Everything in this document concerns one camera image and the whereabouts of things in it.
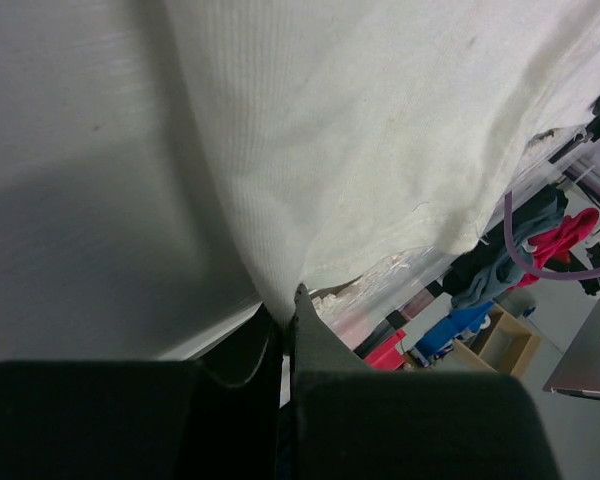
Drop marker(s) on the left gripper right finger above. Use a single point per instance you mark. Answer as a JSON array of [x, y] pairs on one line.
[[350, 421]]

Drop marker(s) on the blue grey clothes pile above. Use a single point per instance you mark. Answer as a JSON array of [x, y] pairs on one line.
[[485, 272]]

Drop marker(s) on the pink cloth in background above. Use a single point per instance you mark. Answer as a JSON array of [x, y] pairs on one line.
[[552, 250]]

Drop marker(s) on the white t shirt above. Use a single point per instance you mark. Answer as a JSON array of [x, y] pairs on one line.
[[338, 133]]

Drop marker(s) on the red box in background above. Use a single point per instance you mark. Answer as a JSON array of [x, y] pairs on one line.
[[387, 356]]

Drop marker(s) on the cardboard box in background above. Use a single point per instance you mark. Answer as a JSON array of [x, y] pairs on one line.
[[506, 346]]

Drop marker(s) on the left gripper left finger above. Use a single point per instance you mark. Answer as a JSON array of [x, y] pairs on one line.
[[214, 417]]

